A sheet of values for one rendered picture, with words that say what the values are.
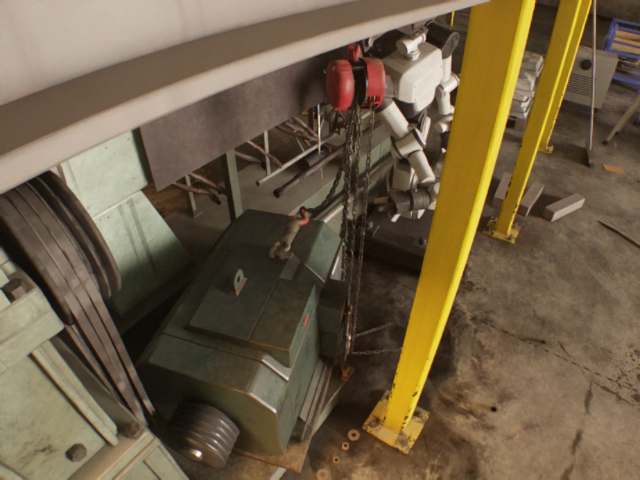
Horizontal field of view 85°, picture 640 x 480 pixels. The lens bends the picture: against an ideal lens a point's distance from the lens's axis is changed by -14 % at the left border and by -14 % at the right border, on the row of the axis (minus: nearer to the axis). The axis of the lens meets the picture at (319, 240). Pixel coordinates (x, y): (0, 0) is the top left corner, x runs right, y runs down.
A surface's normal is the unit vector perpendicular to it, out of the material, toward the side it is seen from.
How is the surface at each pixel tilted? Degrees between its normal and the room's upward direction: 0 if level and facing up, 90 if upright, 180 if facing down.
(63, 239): 57
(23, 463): 90
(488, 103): 90
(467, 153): 90
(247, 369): 0
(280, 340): 0
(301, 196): 0
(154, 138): 90
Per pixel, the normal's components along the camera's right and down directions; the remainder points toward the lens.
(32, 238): 0.60, -0.26
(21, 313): 0.82, 0.36
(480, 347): 0.00, -0.77
